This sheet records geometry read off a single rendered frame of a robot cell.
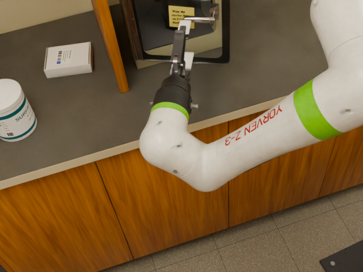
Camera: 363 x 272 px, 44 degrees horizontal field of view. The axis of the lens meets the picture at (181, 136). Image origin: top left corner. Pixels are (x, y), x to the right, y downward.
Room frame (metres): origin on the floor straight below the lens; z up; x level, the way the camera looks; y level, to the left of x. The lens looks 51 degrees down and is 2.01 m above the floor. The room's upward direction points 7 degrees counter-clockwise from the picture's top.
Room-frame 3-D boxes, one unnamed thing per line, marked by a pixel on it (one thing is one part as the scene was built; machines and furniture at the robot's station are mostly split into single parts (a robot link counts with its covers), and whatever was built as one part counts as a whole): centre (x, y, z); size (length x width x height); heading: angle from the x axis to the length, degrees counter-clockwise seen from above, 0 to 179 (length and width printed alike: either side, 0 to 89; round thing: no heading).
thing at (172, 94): (0.74, 0.01, 1.20); 0.12 x 0.06 x 0.09; 75
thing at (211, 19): (1.07, -0.10, 1.20); 0.10 x 0.05 x 0.03; 74
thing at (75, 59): (1.24, 0.36, 0.96); 0.16 x 0.12 x 0.04; 90
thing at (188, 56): (0.95, -0.04, 1.14); 0.07 x 0.03 x 0.01; 165
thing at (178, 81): (0.81, -0.01, 1.20); 0.09 x 0.07 x 0.08; 165
